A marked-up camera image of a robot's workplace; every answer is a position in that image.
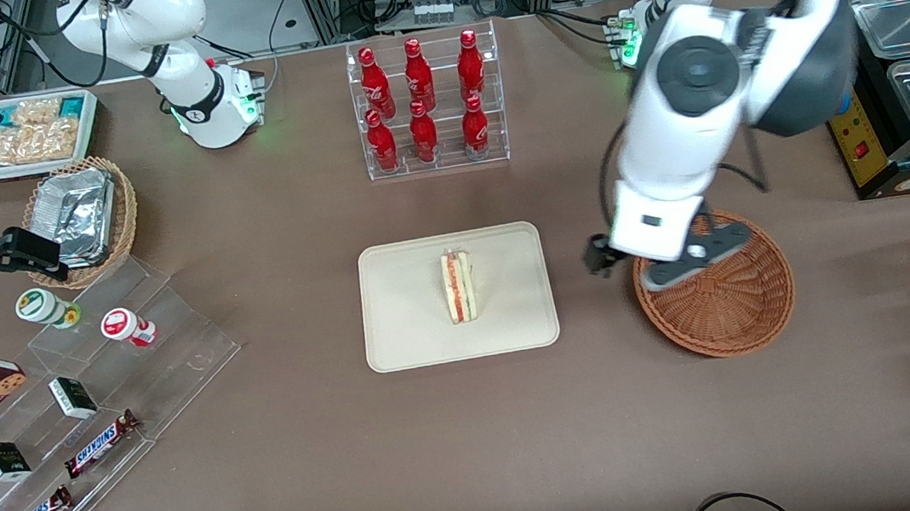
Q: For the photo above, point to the clear acrylic bottle rack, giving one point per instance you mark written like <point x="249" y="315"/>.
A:
<point x="451" y="163"/>

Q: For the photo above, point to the red lid yogurt cup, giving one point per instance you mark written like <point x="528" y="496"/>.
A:
<point x="118" y="323"/>

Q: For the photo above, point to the aluminium foil container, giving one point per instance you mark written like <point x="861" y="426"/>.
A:
<point x="73" y="213"/>

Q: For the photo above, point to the green lid yogurt cup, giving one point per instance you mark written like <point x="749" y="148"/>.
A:
<point x="36" y="305"/>

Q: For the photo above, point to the small black box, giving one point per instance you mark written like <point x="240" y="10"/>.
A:
<point x="3" y="461"/>
<point x="73" y="398"/>

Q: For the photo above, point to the clear acrylic stepped stand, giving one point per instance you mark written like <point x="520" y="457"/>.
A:
<point x="184" y="355"/>

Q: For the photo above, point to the light wicker basket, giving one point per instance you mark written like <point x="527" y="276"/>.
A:
<point x="127" y="216"/>

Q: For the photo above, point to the red cola bottle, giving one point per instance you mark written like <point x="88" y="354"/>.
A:
<point x="382" y="142"/>
<point x="470" y="63"/>
<point x="418" y="71"/>
<point x="373" y="76"/>
<point x="475" y="126"/>
<point x="423" y="135"/>

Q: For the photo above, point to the large rice cracker bag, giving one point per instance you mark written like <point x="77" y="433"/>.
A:
<point x="31" y="143"/>

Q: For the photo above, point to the round brown wicker basket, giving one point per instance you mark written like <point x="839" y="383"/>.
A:
<point x="728" y="319"/>

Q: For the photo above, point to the white snack bin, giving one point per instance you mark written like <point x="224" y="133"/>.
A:
<point x="26" y="171"/>

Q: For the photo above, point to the small rice cracker bag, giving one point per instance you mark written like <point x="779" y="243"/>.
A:
<point x="36" y="110"/>

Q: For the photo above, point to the small teal snack package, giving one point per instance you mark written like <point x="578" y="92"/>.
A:
<point x="71" y="106"/>

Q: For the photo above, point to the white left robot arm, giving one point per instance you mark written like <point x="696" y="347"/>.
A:
<point x="665" y="146"/>

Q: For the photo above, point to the plastic sandwich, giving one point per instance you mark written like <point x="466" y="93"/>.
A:
<point x="459" y="289"/>

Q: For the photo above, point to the power strip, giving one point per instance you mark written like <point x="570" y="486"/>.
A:
<point x="431" y="11"/>

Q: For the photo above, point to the beige plastic tray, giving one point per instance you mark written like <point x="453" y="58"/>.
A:
<point x="402" y="313"/>

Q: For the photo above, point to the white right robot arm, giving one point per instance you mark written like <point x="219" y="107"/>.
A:
<point x="177" y="73"/>

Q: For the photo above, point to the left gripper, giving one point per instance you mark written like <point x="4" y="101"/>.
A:
<point x="599" y="255"/>

